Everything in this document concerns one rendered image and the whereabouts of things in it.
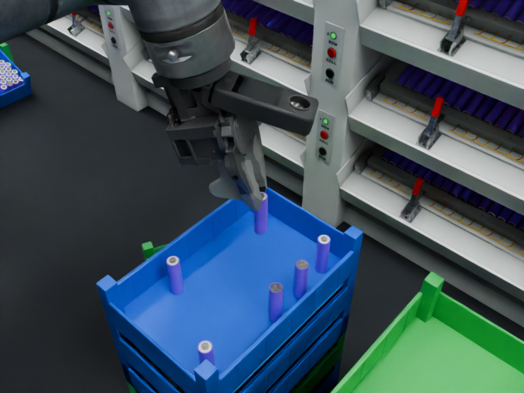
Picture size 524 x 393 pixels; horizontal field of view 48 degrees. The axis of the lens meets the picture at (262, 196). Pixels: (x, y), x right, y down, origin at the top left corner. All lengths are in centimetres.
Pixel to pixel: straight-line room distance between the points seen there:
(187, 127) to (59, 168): 96
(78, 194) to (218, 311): 77
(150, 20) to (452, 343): 54
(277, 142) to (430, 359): 72
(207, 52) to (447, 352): 48
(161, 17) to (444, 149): 65
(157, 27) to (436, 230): 77
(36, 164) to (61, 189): 13
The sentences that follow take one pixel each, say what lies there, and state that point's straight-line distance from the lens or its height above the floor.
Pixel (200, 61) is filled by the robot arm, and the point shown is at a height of 68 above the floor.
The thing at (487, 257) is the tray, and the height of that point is 14.
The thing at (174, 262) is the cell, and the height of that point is 39.
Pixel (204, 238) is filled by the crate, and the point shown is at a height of 34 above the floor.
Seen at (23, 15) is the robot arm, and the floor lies 73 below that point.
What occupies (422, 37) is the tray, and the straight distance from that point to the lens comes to 102.
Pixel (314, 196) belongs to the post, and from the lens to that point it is 134.
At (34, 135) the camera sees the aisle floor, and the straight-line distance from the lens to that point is 173.
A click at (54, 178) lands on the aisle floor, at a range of 157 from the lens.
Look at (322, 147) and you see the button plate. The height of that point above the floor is 22.
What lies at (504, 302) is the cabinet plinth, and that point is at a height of 3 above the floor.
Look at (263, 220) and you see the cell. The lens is 77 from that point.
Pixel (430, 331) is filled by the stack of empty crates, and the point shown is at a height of 32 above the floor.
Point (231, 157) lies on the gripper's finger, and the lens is 66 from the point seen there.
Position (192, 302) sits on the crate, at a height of 32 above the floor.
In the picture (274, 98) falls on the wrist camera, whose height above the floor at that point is 63.
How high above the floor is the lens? 99
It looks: 44 degrees down
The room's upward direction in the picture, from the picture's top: straight up
